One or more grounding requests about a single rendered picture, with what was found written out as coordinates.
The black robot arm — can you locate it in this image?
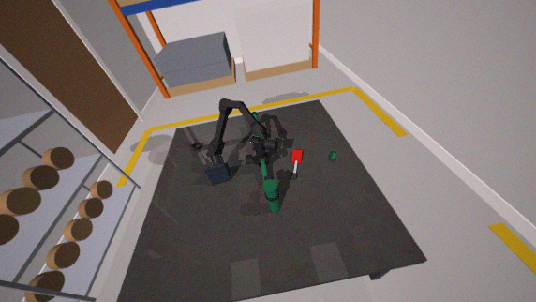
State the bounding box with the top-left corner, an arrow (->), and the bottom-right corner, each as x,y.
206,98 -> 278,167

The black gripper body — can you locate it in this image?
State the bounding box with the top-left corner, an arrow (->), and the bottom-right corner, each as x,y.
246,148 -> 278,164

